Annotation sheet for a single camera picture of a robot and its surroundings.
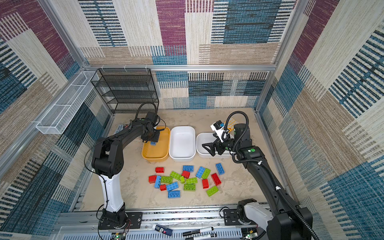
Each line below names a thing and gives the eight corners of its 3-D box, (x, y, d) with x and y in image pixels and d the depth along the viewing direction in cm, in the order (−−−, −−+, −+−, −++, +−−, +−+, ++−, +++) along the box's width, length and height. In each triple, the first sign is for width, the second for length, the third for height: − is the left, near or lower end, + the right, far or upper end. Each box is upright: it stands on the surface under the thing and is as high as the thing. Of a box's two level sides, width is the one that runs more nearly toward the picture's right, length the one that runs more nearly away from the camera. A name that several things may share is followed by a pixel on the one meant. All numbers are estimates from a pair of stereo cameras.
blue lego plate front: (167, 198, 82) (167, 197, 81) (168, 191, 84) (168, 190, 83) (180, 198, 82) (179, 197, 80) (180, 191, 84) (180, 190, 83)
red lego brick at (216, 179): (215, 186, 86) (216, 184, 84) (210, 176, 89) (211, 174, 88) (221, 183, 86) (221, 182, 85) (215, 173, 90) (216, 172, 89)
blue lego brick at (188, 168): (182, 172, 91) (182, 170, 89) (183, 167, 93) (182, 165, 91) (194, 172, 91) (194, 170, 89) (194, 167, 93) (194, 165, 91)
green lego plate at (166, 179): (161, 183, 87) (160, 181, 85) (162, 177, 89) (161, 176, 88) (172, 183, 87) (172, 181, 85) (173, 177, 89) (172, 176, 87)
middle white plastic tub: (167, 162, 94) (166, 158, 90) (171, 131, 110) (170, 126, 105) (196, 162, 94) (196, 158, 90) (195, 131, 110) (195, 126, 105)
